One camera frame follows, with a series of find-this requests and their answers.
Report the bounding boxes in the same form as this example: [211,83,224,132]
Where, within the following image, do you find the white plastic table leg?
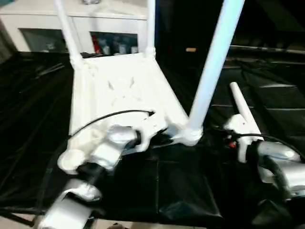
[53,0,84,69]
[229,82,264,142]
[145,0,157,60]
[187,0,246,135]

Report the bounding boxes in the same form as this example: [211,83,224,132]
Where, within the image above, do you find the white plastic table top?
[57,52,205,175]

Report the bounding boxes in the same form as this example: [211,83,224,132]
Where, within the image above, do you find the black mat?
[0,50,305,227]

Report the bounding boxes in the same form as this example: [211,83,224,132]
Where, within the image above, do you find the silver metal bar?
[230,45,305,55]

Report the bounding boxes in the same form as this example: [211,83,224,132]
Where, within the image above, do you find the black case with yellow label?
[154,0,233,64]

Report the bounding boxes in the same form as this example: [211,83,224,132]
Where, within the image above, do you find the red fire extinguisher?
[92,35,101,53]

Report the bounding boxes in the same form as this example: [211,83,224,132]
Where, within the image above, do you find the white cabinet with windows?
[0,0,148,55]

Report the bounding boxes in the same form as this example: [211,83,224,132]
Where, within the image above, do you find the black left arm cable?
[66,109,156,139]

